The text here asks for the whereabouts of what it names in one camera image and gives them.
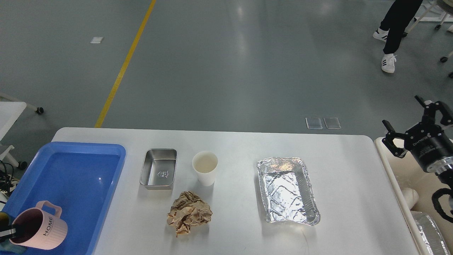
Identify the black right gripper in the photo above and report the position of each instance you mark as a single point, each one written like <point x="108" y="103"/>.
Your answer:
<point x="426" y="140"/>

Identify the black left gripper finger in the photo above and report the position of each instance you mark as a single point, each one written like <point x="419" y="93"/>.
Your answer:
<point x="8" y="233"/>

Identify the pink ribbed mug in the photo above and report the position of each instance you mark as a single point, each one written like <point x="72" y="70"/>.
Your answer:
<point x="40" y="227"/>

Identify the aluminium foil tray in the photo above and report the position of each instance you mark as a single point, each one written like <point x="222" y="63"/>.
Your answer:
<point x="286" y="191"/>

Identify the stainless steel rectangular container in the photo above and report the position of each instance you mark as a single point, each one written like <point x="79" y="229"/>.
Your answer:
<point x="159" y="168"/>

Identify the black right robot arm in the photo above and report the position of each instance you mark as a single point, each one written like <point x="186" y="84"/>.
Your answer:
<point x="444" y="172"/>

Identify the teal yellow cup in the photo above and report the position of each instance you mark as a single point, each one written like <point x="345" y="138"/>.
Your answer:
<point x="6" y="246"/>

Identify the beige plastic bin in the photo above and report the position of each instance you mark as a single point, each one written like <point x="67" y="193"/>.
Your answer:
<point x="414" y="189"/>

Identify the white object in bin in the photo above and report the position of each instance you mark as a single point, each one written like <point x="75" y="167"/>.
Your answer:
<point x="410" y="196"/>

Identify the right clear floor plate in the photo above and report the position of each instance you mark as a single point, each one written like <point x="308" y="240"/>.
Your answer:
<point x="332" y="122"/>

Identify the clear floor plate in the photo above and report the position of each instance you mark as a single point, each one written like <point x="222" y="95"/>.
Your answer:
<point x="332" y="122"/>
<point x="314" y="123"/>

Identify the left clear floor plate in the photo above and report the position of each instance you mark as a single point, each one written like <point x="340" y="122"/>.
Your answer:
<point x="314" y="123"/>

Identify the blue plastic tray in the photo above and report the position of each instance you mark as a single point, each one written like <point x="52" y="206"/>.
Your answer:
<point x="81" y="178"/>

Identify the person in black trousers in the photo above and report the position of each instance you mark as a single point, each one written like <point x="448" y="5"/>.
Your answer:
<point x="391" y="30"/>

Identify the foil tray in bin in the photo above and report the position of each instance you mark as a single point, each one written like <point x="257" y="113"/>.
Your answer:
<point x="433" y="241"/>

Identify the white wheeled cart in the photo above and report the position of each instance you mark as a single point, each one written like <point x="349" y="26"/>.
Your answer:
<point x="445" y="15"/>

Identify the white side table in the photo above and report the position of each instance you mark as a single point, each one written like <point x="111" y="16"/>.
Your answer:
<point x="11" y="109"/>

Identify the crumpled brown paper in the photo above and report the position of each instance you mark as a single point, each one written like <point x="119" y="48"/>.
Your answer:
<point x="187" y="211"/>

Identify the white paper cup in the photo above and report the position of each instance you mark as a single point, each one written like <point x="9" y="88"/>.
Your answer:
<point x="205" y="164"/>

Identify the white floor sticker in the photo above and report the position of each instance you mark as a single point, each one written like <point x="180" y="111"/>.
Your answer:
<point x="96" y="40"/>

